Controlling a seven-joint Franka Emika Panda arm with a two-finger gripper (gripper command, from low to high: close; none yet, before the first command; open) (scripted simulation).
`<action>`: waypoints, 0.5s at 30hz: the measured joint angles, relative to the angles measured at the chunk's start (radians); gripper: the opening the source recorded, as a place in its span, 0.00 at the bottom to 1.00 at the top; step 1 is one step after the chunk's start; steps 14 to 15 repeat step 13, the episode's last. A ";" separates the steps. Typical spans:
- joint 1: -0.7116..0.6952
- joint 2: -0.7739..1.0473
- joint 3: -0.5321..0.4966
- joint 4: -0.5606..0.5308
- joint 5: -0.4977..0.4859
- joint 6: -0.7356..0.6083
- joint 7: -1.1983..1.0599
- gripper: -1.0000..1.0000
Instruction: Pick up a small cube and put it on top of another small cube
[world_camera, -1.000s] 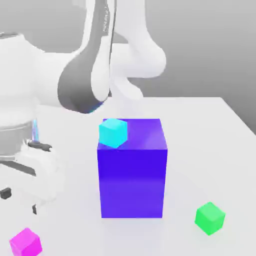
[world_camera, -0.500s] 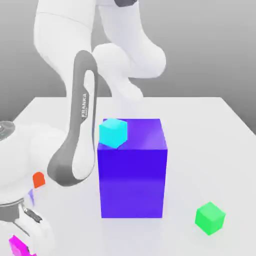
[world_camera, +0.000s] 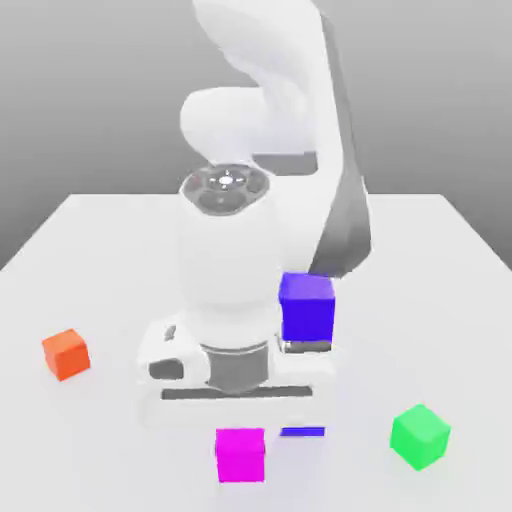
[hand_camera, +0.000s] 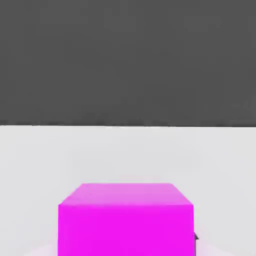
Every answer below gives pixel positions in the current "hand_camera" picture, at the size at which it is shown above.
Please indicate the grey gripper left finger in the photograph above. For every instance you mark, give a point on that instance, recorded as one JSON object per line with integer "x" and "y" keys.
{"x": 47, "y": 251}

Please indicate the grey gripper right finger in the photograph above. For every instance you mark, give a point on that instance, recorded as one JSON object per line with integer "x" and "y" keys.
{"x": 196, "y": 248}

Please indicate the small magenta cube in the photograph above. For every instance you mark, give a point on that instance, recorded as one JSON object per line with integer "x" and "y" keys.
{"x": 126, "y": 226}

